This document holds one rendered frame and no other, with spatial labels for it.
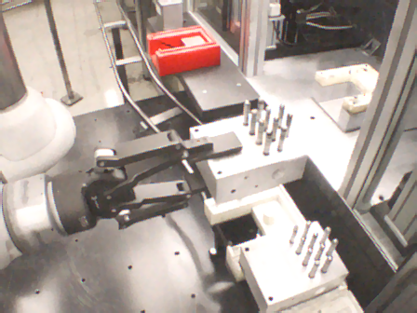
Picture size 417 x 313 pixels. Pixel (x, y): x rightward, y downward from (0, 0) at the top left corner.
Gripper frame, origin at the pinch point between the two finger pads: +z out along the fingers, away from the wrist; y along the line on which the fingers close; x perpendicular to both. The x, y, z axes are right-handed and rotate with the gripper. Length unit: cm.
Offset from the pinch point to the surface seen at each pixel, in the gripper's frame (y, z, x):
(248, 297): -20.2, 1.1, -11.2
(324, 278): -10.9, 9.7, -16.0
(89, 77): -104, -20, 209
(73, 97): -101, -33, 184
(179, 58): -8.9, 7.5, 42.7
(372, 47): -13, 64, 38
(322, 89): -9.4, 32.2, 19.9
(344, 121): -10.9, 31.9, 10.7
